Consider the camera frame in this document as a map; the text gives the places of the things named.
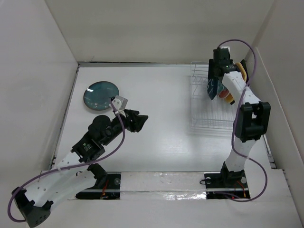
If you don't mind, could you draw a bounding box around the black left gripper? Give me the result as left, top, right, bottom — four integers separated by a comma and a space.
102, 109, 147, 146

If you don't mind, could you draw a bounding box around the black yellow square plate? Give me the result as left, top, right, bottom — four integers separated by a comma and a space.
229, 58, 250, 105

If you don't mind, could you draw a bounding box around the dark blue leaf plate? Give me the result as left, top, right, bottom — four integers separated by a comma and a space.
207, 79, 225, 100

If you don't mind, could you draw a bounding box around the red teal floral plate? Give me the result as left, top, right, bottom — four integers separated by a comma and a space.
217, 82, 229, 99

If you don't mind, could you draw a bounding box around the orange woven square plate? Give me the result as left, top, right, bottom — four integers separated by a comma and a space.
225, 62, 247, 104

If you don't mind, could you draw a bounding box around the teal round glass plate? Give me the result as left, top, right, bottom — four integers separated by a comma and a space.
83, 81, 119, 111

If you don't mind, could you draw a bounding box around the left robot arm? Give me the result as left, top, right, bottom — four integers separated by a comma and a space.
7, 109, 148, 228

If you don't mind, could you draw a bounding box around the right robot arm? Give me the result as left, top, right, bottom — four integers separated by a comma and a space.
207, 47, 271, 188

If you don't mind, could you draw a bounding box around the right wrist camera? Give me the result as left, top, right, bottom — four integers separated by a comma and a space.
219, 46, 230, 52

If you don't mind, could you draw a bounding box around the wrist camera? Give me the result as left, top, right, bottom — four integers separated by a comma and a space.
219, 46, 230, 52
111, 95, 128, 111

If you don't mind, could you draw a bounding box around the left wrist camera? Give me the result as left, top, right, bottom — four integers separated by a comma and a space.
111, 95, 128, 111

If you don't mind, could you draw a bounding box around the white wire dish rack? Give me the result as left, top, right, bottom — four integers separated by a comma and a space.
190, 61, 236, 131

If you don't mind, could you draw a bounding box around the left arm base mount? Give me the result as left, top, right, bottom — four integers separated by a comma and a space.
76, 172, 121, 200

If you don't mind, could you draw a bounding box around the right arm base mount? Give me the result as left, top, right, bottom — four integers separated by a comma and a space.
200, 172, 250, 200

